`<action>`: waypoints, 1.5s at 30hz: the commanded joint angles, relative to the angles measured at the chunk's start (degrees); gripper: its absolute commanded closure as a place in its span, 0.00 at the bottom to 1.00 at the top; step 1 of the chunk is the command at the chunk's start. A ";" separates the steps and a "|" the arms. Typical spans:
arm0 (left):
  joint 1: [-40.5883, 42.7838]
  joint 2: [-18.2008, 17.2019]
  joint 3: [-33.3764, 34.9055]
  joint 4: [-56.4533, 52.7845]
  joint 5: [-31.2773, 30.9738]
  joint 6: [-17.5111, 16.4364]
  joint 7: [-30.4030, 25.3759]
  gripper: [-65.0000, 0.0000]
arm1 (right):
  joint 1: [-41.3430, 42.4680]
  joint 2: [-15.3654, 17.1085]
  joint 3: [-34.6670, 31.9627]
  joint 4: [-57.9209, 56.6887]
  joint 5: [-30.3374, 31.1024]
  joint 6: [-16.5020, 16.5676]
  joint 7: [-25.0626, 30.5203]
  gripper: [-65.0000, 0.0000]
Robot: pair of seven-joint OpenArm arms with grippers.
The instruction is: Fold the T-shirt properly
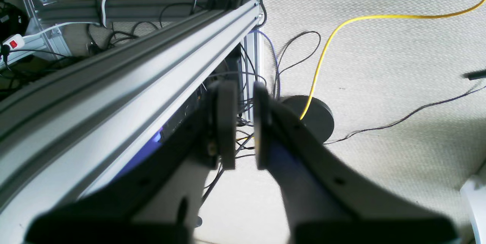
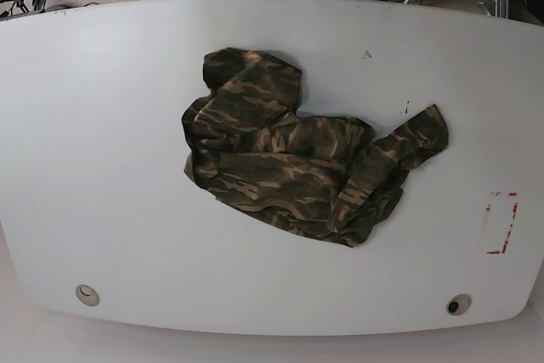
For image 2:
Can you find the right table cable grommet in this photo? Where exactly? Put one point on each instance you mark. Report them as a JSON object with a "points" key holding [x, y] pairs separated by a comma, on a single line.
{"points": [[459, 304]]}

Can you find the left table cable grommet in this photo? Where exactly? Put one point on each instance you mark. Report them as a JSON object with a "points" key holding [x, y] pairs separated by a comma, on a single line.
{"points": [[87, 295]]}

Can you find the red tape rectangle marking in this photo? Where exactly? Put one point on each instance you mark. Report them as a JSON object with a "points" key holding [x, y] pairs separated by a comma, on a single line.
{"points": [[499, 218]]}

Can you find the camouflage T-shirt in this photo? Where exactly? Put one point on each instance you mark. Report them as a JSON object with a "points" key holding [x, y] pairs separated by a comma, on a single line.
{"points": [[326, 178]]}

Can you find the table cable grommet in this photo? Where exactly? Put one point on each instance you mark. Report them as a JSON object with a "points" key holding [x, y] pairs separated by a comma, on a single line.
{"points": [[87, 295], [459, 304]]}

